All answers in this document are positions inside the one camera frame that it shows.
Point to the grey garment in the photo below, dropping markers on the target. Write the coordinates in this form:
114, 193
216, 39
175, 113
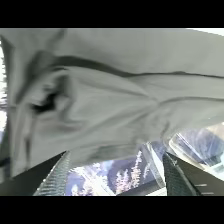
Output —
110, 93

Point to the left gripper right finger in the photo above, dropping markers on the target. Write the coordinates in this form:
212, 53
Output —
186, 180

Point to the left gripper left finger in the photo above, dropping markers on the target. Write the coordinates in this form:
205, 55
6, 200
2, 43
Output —
36, 180

